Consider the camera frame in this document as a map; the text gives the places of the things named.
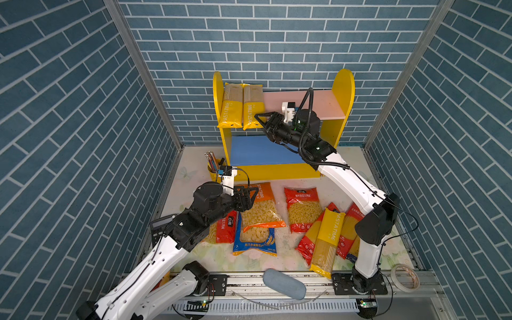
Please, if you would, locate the white tape roll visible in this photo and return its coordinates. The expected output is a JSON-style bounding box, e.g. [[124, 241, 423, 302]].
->
[[390, 264, 421, 293]]

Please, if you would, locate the black calculator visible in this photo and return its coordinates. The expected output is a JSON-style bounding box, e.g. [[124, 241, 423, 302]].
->
[[149, 214, 177, 237]]

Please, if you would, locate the yellow pencil cup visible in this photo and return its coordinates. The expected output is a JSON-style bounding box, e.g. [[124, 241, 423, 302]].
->
[[207, 158, 225, 183]]

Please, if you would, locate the yellow spaghetti bag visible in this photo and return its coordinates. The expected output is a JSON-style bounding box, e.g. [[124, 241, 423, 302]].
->
[[310, 209, 345, 279], [243, 84, 265, 130], [218, 83, 243, 129]]

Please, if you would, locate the red fusilli bag centre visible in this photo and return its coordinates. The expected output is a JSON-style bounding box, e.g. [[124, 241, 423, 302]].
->
[[284, 187, 323, 233]]

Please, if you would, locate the orange macaroni bag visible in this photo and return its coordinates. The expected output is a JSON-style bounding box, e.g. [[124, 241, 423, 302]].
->
[[241, 182, 287, 232]]

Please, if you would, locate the red spaghetti bag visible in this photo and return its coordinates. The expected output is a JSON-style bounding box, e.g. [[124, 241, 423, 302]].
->
[[295, 202, 339, 266], [337, 203, 365, 259]]

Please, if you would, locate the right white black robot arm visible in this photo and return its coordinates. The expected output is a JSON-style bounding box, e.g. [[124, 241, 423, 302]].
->
[[254, 88, 399, 294]]

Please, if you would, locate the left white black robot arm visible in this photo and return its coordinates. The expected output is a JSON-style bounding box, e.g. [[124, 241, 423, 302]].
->
[[76, 181, 259, 319]]

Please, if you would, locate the blue macaroni bag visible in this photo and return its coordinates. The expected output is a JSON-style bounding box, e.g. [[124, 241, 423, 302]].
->
[[233, 213, 277, 256]]

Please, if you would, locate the red fusilli bag left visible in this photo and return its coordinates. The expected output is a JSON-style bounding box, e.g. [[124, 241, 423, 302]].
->
[[203, 211, 239, 244]]

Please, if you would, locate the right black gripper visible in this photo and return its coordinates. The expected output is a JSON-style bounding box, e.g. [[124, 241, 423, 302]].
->
[[257, 112, 308, 151]]

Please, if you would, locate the red fusilli bag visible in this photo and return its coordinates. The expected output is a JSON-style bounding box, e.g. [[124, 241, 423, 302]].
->
[[203, 211, 239, 244], [284, 187, 323, 233]]

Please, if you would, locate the grey blue pouch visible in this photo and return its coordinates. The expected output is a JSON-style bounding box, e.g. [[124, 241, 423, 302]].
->
[[263, 269, 307, 300]]

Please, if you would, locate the dark blue spaghetti bag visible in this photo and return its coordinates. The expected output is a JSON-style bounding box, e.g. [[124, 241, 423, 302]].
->
[[346, 236, 360, 263]]

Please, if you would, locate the aluminium rail base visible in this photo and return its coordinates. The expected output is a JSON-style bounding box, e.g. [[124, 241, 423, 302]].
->
[[119, 269, 445, 317]]

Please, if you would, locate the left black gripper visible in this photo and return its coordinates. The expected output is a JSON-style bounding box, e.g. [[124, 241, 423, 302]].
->
[[205, 184, 259, 228]]

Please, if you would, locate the yellow pink blue shelf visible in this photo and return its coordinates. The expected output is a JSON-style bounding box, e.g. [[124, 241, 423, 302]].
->
[[220, 69, 355, 181]]

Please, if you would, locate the coloured pencils bunch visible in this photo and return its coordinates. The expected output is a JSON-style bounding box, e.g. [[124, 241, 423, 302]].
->
[[205, 151, 225, 173]]

